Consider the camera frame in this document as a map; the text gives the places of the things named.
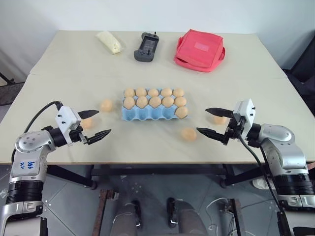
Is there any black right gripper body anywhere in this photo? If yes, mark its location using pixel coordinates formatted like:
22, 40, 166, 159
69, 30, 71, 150
222, 115, 247, 146

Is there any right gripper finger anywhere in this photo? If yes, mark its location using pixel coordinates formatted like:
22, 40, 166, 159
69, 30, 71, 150
196, 127, 226, 145
205, 107, 233, 118

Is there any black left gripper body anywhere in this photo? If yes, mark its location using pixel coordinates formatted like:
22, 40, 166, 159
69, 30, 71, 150
68, 126, 89, 147

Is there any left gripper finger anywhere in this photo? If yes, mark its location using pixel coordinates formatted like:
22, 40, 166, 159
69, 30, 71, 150
78, 109, 100, 121
86, 129, 112, 146

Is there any blue egg carton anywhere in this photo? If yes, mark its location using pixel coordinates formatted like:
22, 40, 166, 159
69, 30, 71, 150
121, 88, 190, 122

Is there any white round floor object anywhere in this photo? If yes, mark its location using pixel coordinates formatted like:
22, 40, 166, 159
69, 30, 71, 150
251, 177, 270, 190

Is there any red fabric bag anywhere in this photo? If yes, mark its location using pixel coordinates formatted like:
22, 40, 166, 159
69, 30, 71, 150
173, 29, 226, 74

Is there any white plastic packet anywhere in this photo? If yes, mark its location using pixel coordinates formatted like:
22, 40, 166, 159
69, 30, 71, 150
95, 30, 125, 56

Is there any dark grey floor mat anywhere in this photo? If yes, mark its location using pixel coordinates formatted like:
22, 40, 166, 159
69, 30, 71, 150
0, 82, 26, 107

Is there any dark grey rounded leg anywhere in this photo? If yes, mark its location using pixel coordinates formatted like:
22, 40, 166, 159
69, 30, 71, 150
166, 197, 208, 236
112, 199, 143, 236

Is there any black handheld controller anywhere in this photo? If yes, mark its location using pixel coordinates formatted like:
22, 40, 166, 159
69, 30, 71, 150
133, 31, 159, 63

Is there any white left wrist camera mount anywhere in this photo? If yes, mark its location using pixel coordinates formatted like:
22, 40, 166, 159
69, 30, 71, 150
54, 106, 83, 146

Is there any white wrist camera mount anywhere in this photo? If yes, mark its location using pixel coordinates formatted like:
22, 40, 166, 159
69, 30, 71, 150
232, 98, 257, 130
54, 106, 83, 146

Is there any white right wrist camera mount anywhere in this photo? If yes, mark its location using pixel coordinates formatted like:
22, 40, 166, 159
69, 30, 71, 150
232, 98, 257, 130

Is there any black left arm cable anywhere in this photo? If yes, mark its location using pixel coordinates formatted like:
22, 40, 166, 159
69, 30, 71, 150
24, 100, 63, 135

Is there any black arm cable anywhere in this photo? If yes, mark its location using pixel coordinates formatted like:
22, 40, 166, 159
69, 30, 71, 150
24, 100, 63, 135
237, 134, 290, 236

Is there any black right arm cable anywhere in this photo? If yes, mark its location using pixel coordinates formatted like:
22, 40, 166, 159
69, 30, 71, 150
237, 134, 290, 236

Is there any black table frame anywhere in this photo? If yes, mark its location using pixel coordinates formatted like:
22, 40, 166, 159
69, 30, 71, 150
46, 163, 272, 190

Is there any rusty metal rail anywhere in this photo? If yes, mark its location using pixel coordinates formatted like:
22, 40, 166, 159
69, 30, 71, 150
229, 197, 245, 236
94, 188, 117, 236

